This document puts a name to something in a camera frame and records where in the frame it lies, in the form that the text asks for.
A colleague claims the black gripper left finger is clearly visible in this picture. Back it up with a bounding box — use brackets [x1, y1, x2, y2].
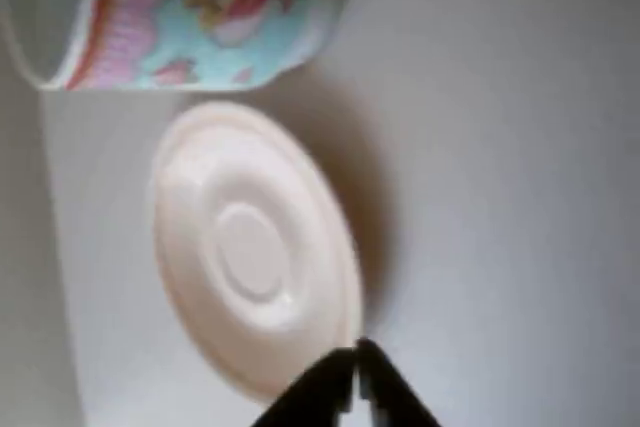
[247, 346, 361, 427]

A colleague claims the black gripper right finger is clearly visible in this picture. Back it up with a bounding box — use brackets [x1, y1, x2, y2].
[355, 338, 444, 427]

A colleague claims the cream saucer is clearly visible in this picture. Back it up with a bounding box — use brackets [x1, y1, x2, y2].
[152, 100, 364, 406]

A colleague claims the patterned teal and pink mug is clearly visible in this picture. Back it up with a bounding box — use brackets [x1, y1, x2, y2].
[0, 0, 352, 93]

